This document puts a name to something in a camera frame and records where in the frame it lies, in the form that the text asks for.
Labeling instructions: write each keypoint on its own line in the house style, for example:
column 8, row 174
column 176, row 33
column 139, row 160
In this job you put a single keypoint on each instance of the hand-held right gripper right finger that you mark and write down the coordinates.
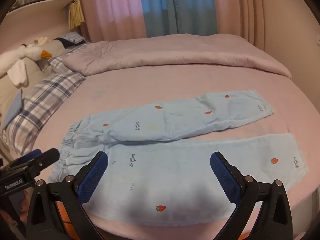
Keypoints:
column 225, row 177

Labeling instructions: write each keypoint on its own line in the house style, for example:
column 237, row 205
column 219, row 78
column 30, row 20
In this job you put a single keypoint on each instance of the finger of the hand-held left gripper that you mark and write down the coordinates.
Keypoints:
column 50, row 154
column 31, row 154

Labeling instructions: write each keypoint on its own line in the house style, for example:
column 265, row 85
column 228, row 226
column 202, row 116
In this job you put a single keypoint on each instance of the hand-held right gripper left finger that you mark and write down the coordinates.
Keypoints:
column 92, row 177

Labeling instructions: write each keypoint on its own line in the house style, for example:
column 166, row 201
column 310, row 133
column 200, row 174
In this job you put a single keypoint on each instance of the light blue strawberry pants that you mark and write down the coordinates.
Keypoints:
column 175, row 167

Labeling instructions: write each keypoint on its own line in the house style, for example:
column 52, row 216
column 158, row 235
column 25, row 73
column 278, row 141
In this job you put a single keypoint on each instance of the blue folded cloth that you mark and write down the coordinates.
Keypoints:
column 15, row 108

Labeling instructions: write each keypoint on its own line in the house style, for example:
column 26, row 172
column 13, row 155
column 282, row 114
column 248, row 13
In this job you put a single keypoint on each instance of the large plaid pillow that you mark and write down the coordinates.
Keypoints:
column 42, row 97

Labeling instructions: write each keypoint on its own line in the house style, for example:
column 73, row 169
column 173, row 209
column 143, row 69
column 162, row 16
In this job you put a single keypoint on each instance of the pink bed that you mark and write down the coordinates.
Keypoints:
column 125, row 90

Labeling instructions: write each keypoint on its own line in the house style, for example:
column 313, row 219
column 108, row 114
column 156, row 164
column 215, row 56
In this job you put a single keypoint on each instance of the small plaid pillow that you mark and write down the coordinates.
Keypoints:
column 56, row 60

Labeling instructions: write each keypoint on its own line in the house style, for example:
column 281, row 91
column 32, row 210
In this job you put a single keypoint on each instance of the white goose plush toy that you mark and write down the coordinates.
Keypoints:
column 27, row 52

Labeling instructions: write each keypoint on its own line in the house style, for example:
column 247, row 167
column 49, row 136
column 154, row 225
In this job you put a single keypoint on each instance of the dark cloth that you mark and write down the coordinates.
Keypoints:
column 66, row 42

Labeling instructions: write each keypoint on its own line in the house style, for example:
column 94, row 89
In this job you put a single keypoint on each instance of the striped pillow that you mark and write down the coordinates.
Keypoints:
column 73, row 37

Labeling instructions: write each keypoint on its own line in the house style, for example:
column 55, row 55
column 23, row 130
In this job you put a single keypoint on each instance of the pink folded quilt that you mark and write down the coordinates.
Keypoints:
column 162, row 52

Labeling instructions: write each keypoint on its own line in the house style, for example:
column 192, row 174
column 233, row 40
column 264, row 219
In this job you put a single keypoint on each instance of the pink sheer curtain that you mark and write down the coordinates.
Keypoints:
column 115, row 7

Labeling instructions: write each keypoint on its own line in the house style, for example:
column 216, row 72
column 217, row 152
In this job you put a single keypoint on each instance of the beige curtain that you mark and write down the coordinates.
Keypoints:
column 240, row 7

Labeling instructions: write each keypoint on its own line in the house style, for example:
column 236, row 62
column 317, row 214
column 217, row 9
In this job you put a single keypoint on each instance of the blue curtain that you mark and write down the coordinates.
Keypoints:
column 172, row 7

